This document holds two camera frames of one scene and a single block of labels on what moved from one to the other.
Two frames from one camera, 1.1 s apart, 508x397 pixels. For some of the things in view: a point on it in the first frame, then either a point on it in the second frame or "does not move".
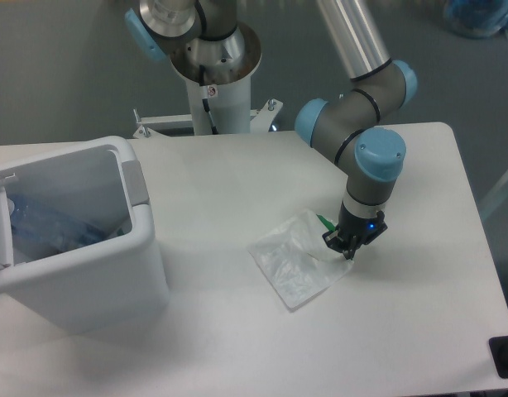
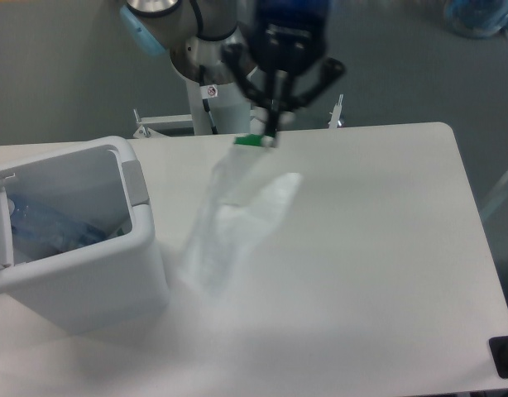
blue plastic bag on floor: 482,18 does not move
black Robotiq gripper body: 352,229 to 289,36
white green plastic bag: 298,261 to 240,212
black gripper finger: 333,240 to 264,93
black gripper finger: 381,228 to 285,97
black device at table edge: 505,352 does not move
